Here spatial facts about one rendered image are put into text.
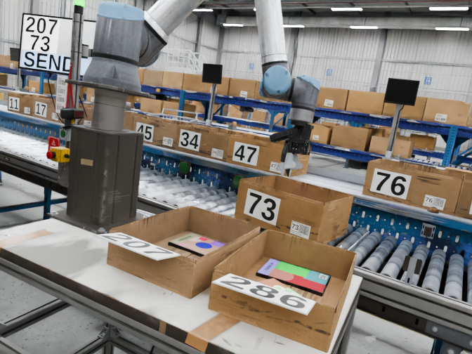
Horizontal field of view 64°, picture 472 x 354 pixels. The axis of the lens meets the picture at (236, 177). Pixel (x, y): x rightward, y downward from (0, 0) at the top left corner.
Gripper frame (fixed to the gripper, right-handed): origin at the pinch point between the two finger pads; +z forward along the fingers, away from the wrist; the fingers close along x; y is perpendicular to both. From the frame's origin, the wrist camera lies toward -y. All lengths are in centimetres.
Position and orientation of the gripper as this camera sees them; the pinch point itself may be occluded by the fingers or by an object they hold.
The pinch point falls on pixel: (284, 173)
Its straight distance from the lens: 147.8
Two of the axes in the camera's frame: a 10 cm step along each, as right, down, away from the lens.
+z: -1.9, 9.8, 0.9
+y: 8.4, 2.1, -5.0
